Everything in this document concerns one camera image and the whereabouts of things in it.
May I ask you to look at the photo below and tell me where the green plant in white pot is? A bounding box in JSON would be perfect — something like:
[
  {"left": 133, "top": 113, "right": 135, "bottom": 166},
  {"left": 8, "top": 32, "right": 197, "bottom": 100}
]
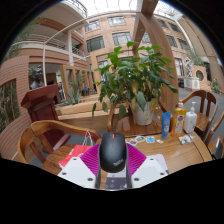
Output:
[{"left": 92, "top": 41, "right": 179, "bottom": 127}]

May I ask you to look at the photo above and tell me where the blue tube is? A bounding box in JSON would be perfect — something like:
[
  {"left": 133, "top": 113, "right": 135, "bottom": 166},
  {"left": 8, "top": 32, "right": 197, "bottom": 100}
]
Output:
[{"left": 161, "top": 111, "right": 172, "bottom": 140}]

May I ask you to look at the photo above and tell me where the red paper shopping bag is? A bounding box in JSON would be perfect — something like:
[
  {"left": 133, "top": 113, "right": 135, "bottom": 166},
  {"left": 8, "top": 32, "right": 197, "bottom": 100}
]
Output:
[{"left": 58, "top": 131, "right": 96, "bottom": 169}]

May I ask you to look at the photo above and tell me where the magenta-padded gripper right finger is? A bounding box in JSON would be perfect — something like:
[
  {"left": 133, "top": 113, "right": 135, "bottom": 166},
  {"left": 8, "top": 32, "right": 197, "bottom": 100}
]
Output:
[{"left": 125, "top": 143, "right": 170, "bottom": 190}]

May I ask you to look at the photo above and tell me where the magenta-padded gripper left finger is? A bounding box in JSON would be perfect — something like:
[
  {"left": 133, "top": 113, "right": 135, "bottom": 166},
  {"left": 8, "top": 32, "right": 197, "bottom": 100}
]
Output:
[{"left": 57, "top": 143, "right": 103, "bottom": 190}]

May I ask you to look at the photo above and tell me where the black computer mouse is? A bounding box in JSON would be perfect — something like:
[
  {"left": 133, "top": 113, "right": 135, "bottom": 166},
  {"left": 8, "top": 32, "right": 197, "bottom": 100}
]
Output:
[{"left": 98, "top": 132, "right": 128, "bottom": 174}]

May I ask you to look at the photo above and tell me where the white air conditioner unit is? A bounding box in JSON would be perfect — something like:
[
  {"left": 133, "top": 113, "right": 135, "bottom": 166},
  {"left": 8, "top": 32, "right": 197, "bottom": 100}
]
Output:
[{"left": 183, "top": 76, "right": 201, "bottom": 90}]

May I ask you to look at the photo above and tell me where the white pump bottle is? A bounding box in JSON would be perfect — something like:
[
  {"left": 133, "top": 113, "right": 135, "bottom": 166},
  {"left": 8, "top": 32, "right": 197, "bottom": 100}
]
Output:
[{"left": 183, "top": 101, "right": 198, "bottom": 134}]

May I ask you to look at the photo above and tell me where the dark red wooden pedestal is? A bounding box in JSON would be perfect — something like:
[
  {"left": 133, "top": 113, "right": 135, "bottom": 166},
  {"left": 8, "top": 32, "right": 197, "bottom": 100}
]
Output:
[{"left": 20, "top": 84, "right": 72, "bottom": 154}]

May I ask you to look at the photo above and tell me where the small white packet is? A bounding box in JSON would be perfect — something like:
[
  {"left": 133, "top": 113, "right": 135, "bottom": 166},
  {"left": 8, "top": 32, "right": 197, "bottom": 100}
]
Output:
[{"left": 178, "top": 134, "right": 195, "bottom": 146}]

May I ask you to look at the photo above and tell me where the black notebook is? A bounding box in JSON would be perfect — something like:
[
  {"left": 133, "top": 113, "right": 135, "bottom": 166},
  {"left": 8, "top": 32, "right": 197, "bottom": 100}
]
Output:
[{"left": 211, "top": 137, "right": 224, "bottom": 160}]

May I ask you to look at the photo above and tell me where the yellow liquid bottle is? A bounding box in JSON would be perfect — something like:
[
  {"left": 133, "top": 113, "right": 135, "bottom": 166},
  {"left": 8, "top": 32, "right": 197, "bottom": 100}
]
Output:
[{"left": 171, "top": 99, "right": 187, "bottom": 138}]

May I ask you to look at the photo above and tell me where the dark bust statue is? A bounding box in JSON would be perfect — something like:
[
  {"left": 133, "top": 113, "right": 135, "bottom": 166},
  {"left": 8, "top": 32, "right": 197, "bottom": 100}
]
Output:
[{"left": 29, "top": 64, "right": 46, "bottom": 90}]

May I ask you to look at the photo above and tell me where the spiky green agave plant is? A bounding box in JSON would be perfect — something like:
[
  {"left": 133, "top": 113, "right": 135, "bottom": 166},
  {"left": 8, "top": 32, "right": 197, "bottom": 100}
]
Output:
[{"left": 62, "top": 87, "right": 83, "bottom": 106}]

